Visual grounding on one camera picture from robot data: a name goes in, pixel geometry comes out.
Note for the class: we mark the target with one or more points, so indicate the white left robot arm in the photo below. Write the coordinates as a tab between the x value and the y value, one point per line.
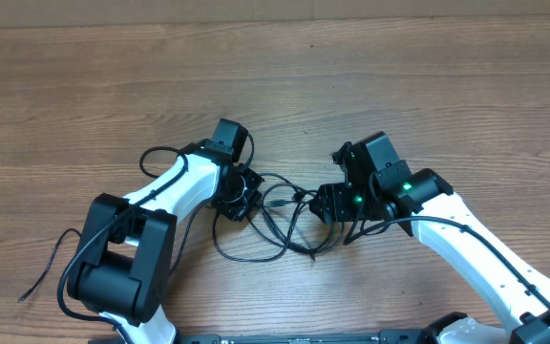
123	261

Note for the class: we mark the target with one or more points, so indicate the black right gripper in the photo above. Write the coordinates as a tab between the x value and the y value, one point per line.
334	201

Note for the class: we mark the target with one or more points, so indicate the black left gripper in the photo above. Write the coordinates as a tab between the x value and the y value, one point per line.
237	210

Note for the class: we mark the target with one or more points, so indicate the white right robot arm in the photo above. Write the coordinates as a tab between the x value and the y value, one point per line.
380	191

